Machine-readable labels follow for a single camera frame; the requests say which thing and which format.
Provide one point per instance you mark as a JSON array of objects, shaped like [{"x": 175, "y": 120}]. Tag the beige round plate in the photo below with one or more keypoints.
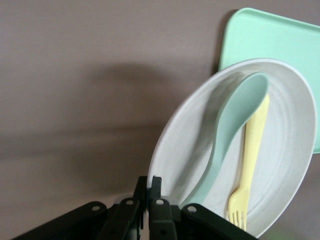
[{"x": 282, "y": 155}]

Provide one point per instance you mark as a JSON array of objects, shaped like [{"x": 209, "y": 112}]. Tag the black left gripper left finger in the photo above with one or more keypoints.
[{"x": 127, "y": 220}]

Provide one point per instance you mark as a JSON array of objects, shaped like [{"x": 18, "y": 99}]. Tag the light green rectangular tray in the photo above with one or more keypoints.
[{"x": 275, "y": 37}]

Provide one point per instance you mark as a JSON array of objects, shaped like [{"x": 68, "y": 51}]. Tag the pale green plastic spoon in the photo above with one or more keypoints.
[{"x": 230, "y": 125}]

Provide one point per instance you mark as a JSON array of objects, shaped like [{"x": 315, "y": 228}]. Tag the yellow plastic fork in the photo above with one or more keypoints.
[{"x": 253, "y": 150}]

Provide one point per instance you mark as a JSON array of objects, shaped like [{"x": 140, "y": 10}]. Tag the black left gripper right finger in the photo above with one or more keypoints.
[{"x": 161, "y": 220}]

